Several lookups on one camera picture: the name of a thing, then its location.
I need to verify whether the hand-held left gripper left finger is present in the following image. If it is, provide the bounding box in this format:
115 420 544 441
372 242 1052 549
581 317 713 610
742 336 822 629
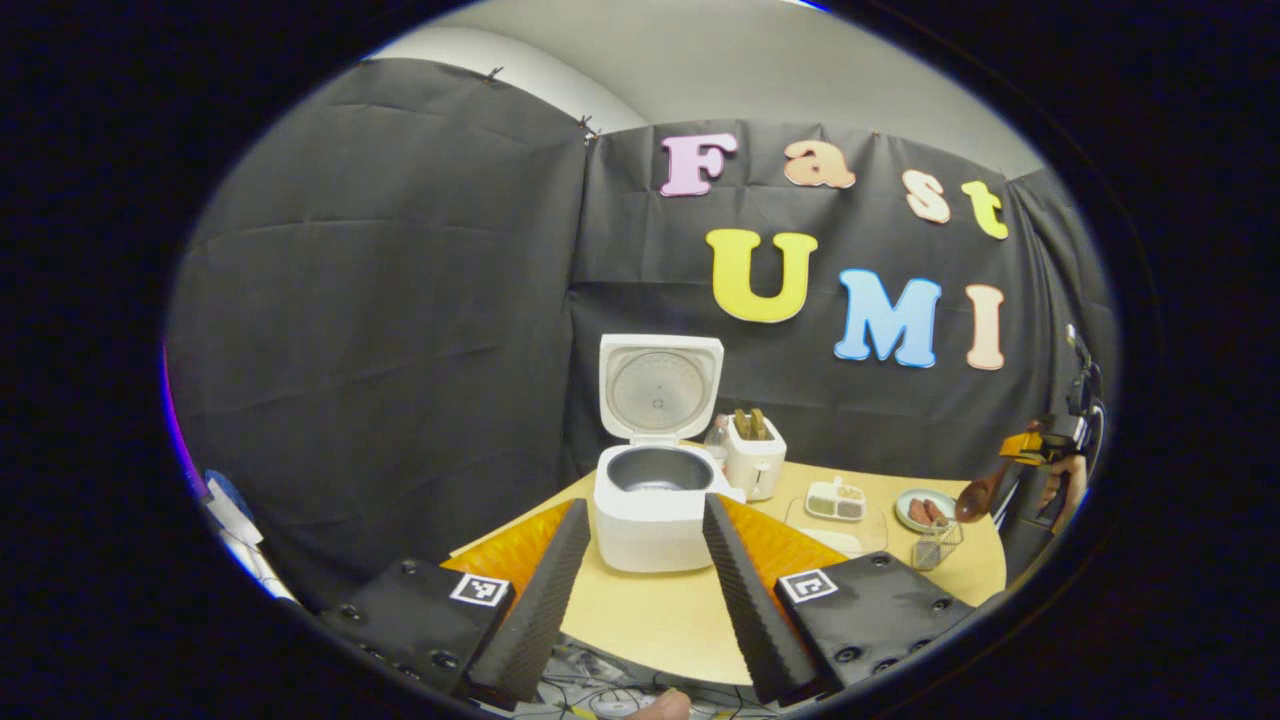
320 498 593 707

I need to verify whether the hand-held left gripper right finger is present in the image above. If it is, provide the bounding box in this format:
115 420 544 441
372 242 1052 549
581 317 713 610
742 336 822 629
701 492 977 707

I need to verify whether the brown wooden spoon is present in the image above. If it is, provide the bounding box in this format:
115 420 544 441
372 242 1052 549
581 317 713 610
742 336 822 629
954 453 1023 525

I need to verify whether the white rice cooker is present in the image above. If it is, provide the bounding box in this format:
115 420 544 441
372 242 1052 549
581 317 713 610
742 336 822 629
592 333 747 575

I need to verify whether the clear container of rice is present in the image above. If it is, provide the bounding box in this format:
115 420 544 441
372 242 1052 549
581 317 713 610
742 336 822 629
784 496 890 559

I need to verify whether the metal wire chopstick holder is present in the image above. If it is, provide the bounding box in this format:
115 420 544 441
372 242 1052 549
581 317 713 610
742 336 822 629
911 519 965 572

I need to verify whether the white toaster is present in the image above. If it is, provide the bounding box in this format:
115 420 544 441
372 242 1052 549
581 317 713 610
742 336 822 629
723 410 789 504

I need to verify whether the white divided grain dish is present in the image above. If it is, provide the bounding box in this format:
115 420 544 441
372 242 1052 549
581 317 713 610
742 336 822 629
804 476 868 523

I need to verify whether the pale green plate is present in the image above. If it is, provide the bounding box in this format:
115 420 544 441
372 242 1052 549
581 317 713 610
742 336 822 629
894 487 960 535

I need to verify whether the blue and white object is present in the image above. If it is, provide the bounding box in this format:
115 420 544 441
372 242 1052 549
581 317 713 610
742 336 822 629
198 467 303 604

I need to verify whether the black backdrop cloth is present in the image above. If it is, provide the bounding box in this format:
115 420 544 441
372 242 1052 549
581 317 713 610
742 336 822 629
165 58 1121 611

